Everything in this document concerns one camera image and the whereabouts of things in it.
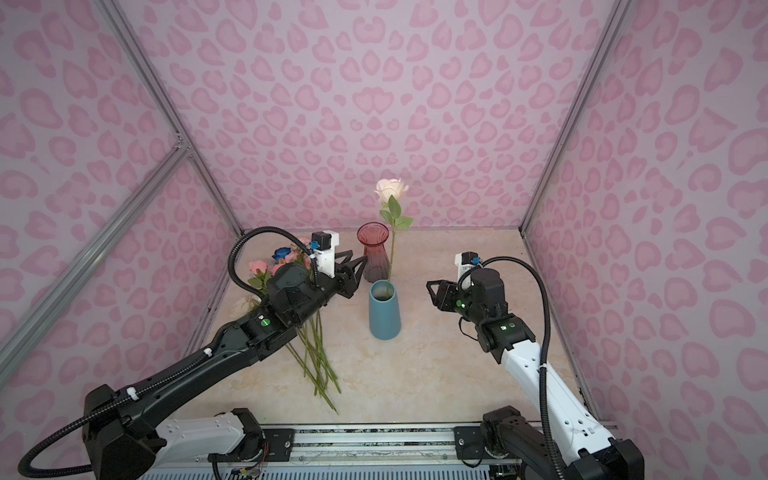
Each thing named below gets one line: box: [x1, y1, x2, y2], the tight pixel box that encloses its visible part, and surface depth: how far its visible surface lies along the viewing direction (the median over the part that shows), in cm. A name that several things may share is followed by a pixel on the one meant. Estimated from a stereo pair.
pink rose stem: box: [285, 311, 342, 415], surface depth 86 cm
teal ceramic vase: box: [369, 279, 401, 341], surface depth 82 cm
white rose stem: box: [374, 179, 414, 284], surface depth 71 cm
